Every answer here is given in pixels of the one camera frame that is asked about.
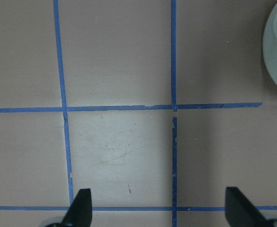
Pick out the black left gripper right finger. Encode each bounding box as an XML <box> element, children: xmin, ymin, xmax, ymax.
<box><xmin>225</xmin><ymin>187</ymin><xmax>270</xmax><ymax>227</ymax></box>

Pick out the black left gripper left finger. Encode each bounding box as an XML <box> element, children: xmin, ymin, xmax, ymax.
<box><xmin>60</xmin><ymin>189</ymin><xmax>92</xmax><ymax>227</ymax></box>

